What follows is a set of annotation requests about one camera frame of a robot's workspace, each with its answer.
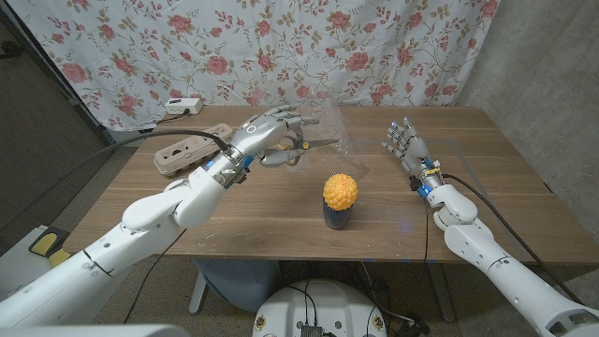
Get beige egg carton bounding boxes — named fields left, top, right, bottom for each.
left=153, top=123, right=235, bottom=176

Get black power strip cord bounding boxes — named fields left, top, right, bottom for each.
left=156, top=109, right=192, bottom=125

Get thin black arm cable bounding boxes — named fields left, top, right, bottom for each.
left=422, top=205, right=431, bottom=263
left=122, top=227, right=188, bottom=325

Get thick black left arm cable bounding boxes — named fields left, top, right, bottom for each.
left=0, top=129, right=233, bottom=230

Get white robot body rim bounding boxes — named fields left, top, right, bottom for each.
left=0, top=324, right=191, bottom=337

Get grey table leg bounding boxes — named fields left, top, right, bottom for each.
left=426, top=262, right=456, bottom=323

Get floral rose curtain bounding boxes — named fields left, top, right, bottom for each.
left=7, top=0, right=502, bottom=132

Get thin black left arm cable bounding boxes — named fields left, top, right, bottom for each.
left=122, top=227, right=188, bottom=325

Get bumpy orange ball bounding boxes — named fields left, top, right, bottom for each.
left=323, top=173, right=359, bottom=212

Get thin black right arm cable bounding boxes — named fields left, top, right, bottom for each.
left=422, top=205, right=431, bottom=263

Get white table leg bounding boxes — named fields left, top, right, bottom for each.
left=188, top=270, right=207, bottom=315

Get orange grey handled scissors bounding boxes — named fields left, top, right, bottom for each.
left=275, top=135, right=341, bottom=166

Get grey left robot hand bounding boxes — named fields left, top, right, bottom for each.
left=230, top=104, right=321, bottom=169

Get yellow black foot pedal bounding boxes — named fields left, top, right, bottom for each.
left=27, top=226, right=71, bottom=269

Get blue grey stool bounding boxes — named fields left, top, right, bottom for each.
left=191, top=258, right=282, bottom=314

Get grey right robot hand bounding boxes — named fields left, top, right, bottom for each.
left=381, top=116, right=434, bottom=177

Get transparent cling film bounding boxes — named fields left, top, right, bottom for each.
left=252, top=91, right=371, bottom=182

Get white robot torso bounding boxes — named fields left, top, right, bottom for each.
left=252, top=279, right=388, bottom=337

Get white floor platform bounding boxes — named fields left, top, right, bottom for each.
left=0, top=224, right=62, bottom=300

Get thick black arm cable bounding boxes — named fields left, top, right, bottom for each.
left=0, top=129, right=233, bottom=230
left=442, top=172, right=586, bottom=305

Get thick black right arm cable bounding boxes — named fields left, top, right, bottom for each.
left=442, top=172, right=586, bottom=305

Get dark cup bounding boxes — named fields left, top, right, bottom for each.
left=322, top=198, right=353, bottom=230

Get white power strip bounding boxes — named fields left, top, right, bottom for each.
left=164, top=97, right=204, bottom=116

